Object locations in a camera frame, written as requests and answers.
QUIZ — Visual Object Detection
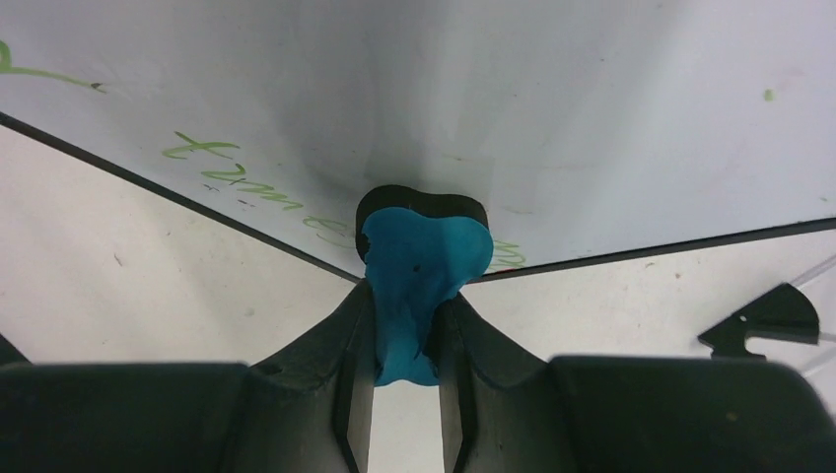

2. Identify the blue whiteboard eraser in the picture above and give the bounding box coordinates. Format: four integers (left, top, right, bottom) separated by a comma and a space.
355, 184, 494, 387

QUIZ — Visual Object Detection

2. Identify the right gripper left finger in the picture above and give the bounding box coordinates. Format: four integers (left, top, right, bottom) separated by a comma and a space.
1, 283, 375, 472

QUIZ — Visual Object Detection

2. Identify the wire whiteboard stand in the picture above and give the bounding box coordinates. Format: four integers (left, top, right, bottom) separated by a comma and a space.
696, 255, 835, 376

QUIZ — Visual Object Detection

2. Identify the small black-framed whiteboard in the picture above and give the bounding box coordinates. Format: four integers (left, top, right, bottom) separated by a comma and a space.
1, 1, 835, 279

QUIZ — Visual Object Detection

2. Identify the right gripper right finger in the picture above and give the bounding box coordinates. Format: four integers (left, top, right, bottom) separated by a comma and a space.
427, 297, 835, 472

